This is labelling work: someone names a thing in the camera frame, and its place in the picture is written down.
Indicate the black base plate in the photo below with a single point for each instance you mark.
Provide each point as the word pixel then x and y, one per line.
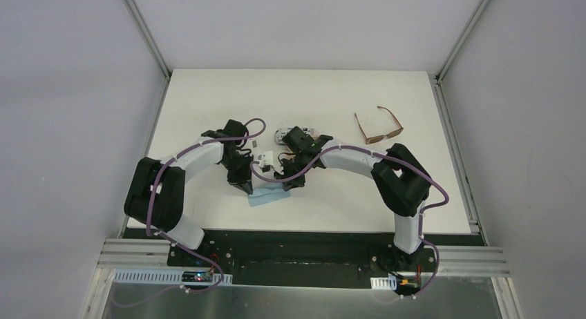
pixel 302 259

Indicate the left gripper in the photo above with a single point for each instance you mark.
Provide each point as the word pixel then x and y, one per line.
pixel 238 175

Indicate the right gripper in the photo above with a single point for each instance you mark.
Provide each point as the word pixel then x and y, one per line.
pixel 296 183

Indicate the white cable duct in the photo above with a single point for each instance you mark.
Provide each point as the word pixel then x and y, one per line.
pixel 196 277
pixel 384 283

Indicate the brown frame sunglasses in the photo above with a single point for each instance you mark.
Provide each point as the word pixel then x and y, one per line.
pixel 377 124

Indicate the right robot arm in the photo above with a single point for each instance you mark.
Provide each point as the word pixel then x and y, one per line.
pixel 400 179

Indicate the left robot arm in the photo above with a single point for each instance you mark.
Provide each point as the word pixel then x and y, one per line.
pixel 157 192

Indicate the right white cable duct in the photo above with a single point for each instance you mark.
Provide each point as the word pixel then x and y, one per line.
pixel 384 283

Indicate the blue cleaning cloth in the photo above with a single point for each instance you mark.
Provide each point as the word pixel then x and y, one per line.
pixel 261 196

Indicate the left white cable duct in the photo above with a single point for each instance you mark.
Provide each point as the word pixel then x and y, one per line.
pixel 196 277

